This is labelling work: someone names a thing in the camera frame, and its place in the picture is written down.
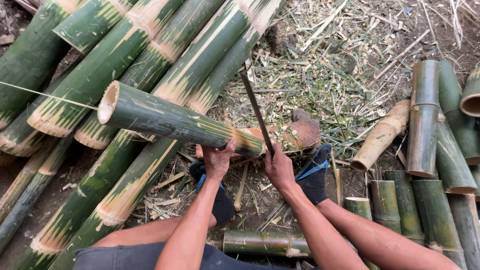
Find person's right hand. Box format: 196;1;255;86
264;144;298;194

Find person's left hand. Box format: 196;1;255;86
201;138;237;181

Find dark machete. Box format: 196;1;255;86
239;68;275;155

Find green cut bamboo section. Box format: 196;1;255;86
97;80;264;158

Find reddish wooden chopping block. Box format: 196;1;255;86
195;119;322;159

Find person's right black sock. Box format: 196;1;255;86
294;143;333;206

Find person's black sock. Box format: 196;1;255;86
188;160;236;226
294;143;333;206

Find person's left black sock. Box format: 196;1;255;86
188;160;236;226

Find mossy bamboo piece with node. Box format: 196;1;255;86
223;229;313;259

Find heap of bamboo shavings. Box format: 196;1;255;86
221;0;443;151

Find tan dry bamboo piece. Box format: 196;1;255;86
350;99;412;173

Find dark stone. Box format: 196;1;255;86
265;22;298;56

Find person's left leg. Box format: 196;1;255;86
91;214;218;249

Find person's leg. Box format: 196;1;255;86
316;198;463;270
91;214;218;249

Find person's right leg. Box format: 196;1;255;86
316;198;463;270

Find group of short bamboo pieces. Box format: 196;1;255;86
344;60;480;270

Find person's grey shorts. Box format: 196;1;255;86
72;241;301;270

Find pile of long bamboo poles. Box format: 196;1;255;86
0;0;287;270

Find thin pale bamboo strip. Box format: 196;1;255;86
0;81;100;111

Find blue strap right sandal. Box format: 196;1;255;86
295;159;330;182

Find blue strap sandal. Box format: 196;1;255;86
195;173;226;195
295;159;330;182

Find blue strap left sandal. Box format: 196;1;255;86
195;173;226;195

